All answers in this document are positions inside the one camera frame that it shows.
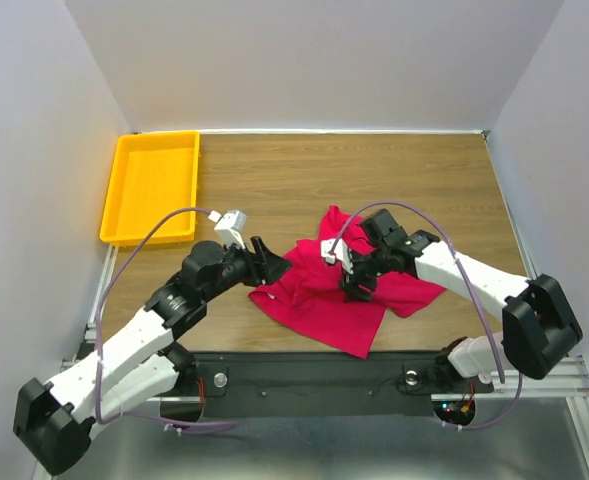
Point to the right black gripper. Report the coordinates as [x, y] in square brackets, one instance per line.
[349, 285]

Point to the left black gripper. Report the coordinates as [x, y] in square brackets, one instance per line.
[265, 267]

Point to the red t shirt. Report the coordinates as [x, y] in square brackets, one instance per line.
[309, 301]

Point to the yellow plastic tray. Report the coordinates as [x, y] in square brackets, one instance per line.
[152, 174]

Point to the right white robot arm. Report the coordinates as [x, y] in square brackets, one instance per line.
[539, 327]

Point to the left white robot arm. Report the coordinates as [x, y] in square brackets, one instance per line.
[57, 420]

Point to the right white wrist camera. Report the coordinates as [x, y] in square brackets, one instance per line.
[334, 251]

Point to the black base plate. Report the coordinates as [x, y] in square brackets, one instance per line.
[237, 385]

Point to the aluminium frame rail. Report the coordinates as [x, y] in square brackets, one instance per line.
[88, 339]

